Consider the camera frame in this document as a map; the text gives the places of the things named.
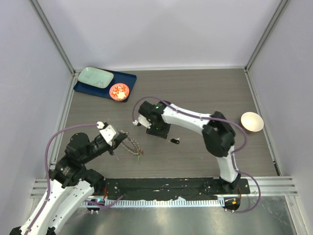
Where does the purple cable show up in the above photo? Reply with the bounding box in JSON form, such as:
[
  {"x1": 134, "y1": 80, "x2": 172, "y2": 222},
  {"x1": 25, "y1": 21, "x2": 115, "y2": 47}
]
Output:
[
  {"x1": 25, "y1": 123, "x2": 124, "y2": 235},
  {"x1": 132, "y1": 96, "x2": 262, "y2": 214}
]

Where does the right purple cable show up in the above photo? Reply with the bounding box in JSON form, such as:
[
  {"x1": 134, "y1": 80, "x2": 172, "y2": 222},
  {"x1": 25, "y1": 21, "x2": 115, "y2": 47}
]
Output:
[{"x1": 132, "y1": 96, "x2": 262, "y2": 214}]

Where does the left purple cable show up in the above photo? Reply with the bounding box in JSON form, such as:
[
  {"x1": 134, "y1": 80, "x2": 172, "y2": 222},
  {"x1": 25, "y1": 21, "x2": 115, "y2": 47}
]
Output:
[{"x1": 25, "y1": 123, "x2": 124, "y2": 235}]

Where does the light green rectangular plate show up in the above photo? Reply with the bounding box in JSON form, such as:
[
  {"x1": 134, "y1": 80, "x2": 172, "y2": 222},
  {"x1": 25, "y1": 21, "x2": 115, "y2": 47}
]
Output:
[{"x1": 78, "y1": 67, "x2": 114, "y2": 89}]

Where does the red patterned small bowl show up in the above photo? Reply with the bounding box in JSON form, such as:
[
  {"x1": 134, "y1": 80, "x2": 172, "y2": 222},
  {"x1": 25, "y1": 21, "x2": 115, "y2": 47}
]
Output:
[{"x1": 109, "y1": 83, "x2": 130, "y2": 101}]

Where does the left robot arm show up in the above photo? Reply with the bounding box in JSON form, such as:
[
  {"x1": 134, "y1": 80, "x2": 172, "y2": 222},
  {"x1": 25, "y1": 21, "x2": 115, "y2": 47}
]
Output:
[{"x1": 10, "y1": 133, "x2": 128, "y2": 235}]

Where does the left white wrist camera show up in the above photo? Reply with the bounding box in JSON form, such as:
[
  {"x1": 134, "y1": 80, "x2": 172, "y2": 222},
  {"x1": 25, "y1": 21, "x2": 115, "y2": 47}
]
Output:
[{"x1": 96, "y1": 121, "x2": 119, "y2": 143}]

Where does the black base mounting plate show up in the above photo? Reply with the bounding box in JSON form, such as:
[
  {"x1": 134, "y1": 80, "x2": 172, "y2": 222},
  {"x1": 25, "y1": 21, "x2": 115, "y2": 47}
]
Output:
[{"x1": 105, "y1": 177, "x2": 250, "y2": 201}]

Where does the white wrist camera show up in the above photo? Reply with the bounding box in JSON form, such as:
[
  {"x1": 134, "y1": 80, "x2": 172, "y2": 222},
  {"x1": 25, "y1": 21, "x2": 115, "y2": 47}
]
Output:
[
  {"x1": 133, "y1": 115, "x2": 152, "y2": 129},
  {"x1": 96, "y1": 121, "x2": 119, "y2": 143}
]

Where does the large metal keyring with rings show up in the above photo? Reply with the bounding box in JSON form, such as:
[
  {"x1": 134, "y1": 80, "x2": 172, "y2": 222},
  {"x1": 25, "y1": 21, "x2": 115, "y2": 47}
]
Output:
[{"x1": 121, "y1": 137, "x2": 144, "y2": 156}]

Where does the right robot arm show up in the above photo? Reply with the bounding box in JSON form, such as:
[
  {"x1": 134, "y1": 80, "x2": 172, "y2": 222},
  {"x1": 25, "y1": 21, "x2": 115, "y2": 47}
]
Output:
[{"x1": 133, "y1": 101, "x2": 241, "y2": 193}]

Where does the slotted cable duct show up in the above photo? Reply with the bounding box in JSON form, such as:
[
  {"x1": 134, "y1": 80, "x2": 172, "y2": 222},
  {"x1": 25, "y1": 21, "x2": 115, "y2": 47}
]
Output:
[{"x1": 112, "y1": 197, "x2": 224, "y2": 208}]

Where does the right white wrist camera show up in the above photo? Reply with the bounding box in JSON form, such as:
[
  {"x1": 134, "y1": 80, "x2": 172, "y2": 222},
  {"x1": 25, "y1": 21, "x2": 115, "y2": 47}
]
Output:
[{"x1": 133, "y1": 115, "x2": 152, "y2": 129}]

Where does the white brown bowl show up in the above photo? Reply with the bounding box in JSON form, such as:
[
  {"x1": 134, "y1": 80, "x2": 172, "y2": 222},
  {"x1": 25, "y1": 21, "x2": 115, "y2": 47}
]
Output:
[{"x1": 240, "y1": 112, "x2": 264, "y2": 133}]

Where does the dark blue tray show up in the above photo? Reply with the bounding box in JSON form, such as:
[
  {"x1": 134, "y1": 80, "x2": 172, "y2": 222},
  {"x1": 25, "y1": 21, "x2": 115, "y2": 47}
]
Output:
[{"x1": 74, "y1": 67, "x2": 137, "y2": 102}]

